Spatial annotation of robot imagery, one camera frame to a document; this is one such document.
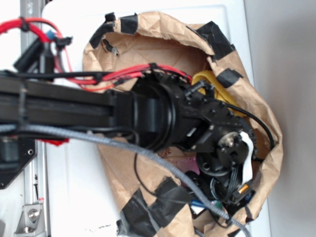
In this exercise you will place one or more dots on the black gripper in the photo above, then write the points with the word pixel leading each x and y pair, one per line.
pixel 228 170

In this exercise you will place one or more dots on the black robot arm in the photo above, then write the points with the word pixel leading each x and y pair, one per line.
pixel 160 111

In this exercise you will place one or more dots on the brown paper bag bin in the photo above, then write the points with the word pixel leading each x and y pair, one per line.
pixel 156 37

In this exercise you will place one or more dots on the yellow cloth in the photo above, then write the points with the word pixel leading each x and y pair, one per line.
pixel 220 93

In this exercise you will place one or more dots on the aluminium rail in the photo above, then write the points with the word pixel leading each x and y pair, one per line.
pixel 35 173

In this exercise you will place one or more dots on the metal corner bracket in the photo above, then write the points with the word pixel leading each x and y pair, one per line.
pixel 32 222

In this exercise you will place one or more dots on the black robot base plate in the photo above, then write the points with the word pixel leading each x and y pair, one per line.
pixel 15 155

